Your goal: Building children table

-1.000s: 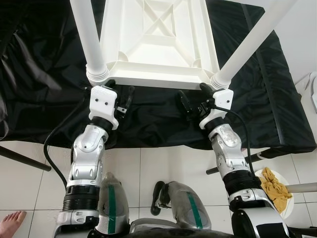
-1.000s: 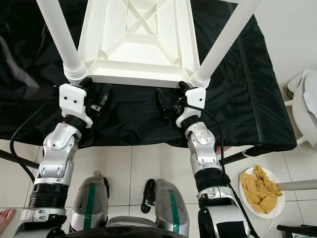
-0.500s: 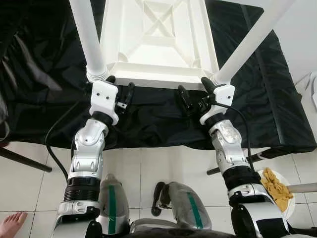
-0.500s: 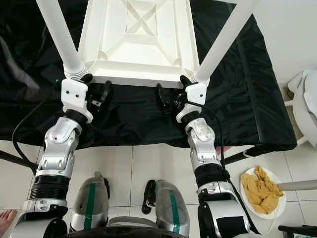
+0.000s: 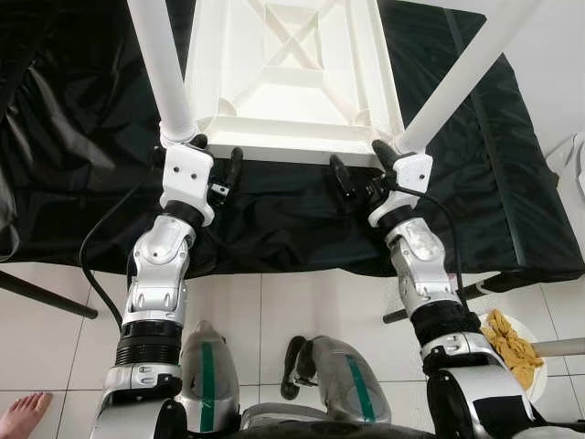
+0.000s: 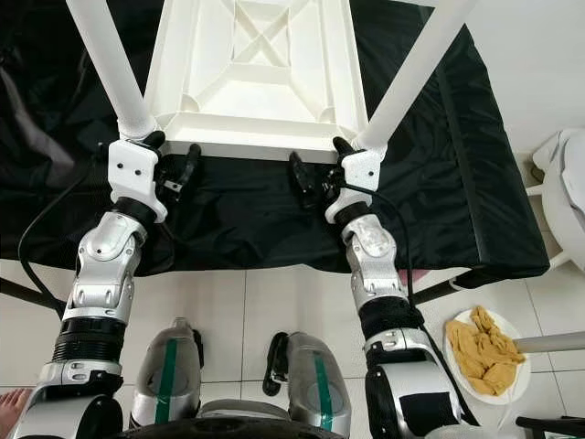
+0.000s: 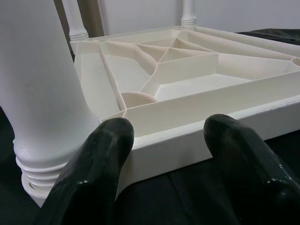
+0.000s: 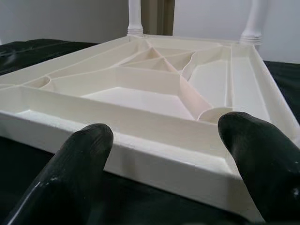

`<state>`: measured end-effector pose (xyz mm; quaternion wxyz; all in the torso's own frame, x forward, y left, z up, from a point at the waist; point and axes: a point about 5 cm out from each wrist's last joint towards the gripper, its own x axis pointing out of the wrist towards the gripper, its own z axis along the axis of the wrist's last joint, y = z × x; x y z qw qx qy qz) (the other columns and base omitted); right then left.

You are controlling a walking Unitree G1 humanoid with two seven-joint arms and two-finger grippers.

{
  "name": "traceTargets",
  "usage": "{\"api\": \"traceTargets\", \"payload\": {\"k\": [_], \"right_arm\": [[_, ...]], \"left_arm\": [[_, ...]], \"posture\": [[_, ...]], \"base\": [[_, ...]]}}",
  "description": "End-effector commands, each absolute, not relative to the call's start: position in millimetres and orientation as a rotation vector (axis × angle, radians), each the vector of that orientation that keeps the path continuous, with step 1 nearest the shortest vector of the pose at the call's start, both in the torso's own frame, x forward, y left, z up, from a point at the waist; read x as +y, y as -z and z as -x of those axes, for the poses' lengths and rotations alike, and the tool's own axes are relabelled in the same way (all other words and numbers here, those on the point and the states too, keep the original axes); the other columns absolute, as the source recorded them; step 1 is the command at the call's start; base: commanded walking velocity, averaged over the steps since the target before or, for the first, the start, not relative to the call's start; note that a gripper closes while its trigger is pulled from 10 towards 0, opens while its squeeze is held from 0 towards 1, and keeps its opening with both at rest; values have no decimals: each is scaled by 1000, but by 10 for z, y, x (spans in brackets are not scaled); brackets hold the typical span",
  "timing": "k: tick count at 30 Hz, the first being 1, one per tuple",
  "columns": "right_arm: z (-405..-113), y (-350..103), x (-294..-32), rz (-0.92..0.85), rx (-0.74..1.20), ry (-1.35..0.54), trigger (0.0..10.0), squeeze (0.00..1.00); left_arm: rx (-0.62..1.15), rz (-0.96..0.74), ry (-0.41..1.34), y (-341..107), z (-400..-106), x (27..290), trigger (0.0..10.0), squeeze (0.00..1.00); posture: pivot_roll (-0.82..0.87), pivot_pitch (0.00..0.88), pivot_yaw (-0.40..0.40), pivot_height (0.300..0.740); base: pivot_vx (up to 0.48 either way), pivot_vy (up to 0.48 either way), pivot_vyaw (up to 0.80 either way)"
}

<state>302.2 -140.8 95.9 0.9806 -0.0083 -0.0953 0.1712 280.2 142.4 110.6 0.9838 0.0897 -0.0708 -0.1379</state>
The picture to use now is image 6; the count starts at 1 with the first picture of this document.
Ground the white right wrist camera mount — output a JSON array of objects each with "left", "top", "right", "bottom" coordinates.
[{"left": 324, "top": 146, "right": 387, "bottom": 225}]

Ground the white round plate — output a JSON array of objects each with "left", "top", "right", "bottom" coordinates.
[{"left": 443, "top": 309, "right": 533, "bottom": 406}]

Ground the grey metal pole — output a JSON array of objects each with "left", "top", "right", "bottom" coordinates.
[{"left": 512, "top": 331, "right": 585, "bottom": 356}]

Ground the black table cloth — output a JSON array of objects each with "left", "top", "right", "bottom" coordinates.
[{"left": 0, "top": 0, "right": 554, "bottom": 283}]

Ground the person bare foot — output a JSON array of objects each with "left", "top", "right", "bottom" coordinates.
[{"left": 0, "top": 389, "right": 33, "bottom": 438}]

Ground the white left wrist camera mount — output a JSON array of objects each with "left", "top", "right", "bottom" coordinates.
[{"left": 107, "top": 137, "right": 170, "bottom": 225}]

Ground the black stand base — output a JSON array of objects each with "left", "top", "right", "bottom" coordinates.
[{"left": 516, "top": 416, "right": 585, "bottom": 438}]

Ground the white plastic table leg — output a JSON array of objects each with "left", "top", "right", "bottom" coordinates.
[
  {"left": 352, "top": 0, "right": 481, "bottom": 152},
  {"left": 66, "top": 0, "right": 158, "bottom": 140}
]

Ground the thin white floor cable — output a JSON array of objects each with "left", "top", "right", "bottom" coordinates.
[{"left": 494, "top": 402, "right": 515, "bottom": 433}]

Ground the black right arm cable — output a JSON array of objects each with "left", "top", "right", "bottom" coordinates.
[{"left": 370, "top": 183, "right": 481, "bottom": 426}]

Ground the white plastic table top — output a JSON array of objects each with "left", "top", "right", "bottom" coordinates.
[{"left": 142, "top": 0, "right": 371, "bottom": 164}]

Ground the crumpled yellow cloth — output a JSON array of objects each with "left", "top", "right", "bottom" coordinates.
[{"left": 446, "top": 306, "right": 527, "bottom": 396}]

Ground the white rounded floor appliance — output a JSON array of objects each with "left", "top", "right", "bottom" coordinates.
[{"left": 526, "top": 128, "right": 585, "bottom": 266}]

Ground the black robot waist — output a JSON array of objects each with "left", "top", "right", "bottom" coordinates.
[{"left": 96, "top": 402, "right": 385, "bottom": 439}]

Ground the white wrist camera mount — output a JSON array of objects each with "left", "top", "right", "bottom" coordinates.
[
  {"left": 324, "top": 146, "right": 387, "bottom": 225},
  {"left": 107, "top": 137, "right": 170, "bottom": 225}
]

